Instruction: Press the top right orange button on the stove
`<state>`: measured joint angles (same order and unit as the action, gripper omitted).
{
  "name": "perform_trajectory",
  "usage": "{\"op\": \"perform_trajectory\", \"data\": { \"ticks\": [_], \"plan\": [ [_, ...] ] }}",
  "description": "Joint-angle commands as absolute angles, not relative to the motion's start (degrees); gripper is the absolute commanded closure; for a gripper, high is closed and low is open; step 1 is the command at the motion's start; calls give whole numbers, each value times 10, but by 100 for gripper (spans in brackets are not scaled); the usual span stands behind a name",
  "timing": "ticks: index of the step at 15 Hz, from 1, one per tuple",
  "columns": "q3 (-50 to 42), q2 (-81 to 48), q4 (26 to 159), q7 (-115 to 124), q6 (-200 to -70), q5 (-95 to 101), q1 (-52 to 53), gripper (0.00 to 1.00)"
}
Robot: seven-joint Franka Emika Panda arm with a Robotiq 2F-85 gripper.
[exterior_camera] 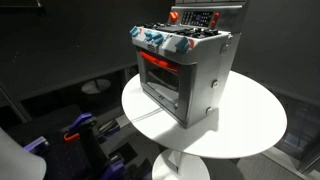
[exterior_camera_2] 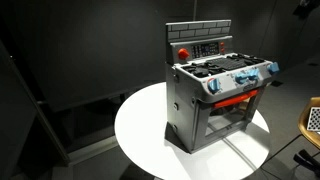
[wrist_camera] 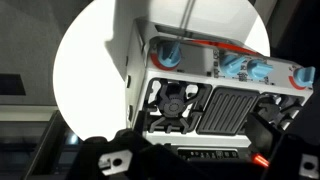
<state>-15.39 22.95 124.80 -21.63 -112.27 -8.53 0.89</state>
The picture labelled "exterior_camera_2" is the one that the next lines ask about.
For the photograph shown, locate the grey toy stove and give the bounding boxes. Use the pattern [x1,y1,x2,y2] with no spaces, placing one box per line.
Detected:
[163,19,281,155]

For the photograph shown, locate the blue stove knob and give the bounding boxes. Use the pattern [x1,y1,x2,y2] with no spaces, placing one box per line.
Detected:
[247,68,261,81]
[207,77,221,95]
[267,61,281,75]
[234,72,250,86]

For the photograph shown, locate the black stove burner grate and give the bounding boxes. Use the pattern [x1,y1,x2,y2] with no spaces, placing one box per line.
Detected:
[182,53,266,79]

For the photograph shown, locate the large orange round dial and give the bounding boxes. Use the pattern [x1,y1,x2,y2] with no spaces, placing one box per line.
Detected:
[177,47,190,61]

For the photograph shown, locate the black backdrop panel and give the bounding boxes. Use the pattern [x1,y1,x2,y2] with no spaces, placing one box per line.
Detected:
[0,0,198,113]

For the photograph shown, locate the wooden chair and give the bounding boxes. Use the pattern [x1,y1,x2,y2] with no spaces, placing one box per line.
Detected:
[297,96,320,150]

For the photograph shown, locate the black white checkerboard card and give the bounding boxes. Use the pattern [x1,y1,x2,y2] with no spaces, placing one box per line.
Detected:
[306,106,320,132]

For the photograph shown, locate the orange oven door handle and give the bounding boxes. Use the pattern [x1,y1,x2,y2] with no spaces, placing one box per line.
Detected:
[213,89,260,110]

